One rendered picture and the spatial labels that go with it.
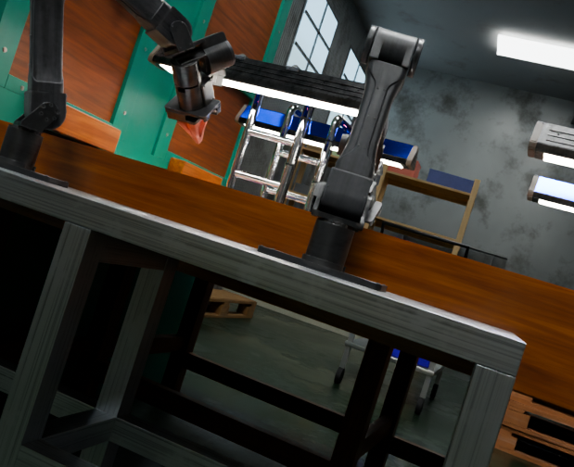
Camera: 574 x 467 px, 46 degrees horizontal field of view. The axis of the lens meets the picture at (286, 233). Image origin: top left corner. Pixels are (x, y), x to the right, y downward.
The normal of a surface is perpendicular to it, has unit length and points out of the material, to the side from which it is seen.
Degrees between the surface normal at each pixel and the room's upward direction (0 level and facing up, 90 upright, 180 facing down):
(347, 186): 80
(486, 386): 90
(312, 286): 90
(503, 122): 90
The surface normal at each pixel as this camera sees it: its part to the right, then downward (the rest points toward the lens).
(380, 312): -0.29, -0.11
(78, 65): 0.89, 0.28
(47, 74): 0.45, -0.07
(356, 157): -0.02, -0.21
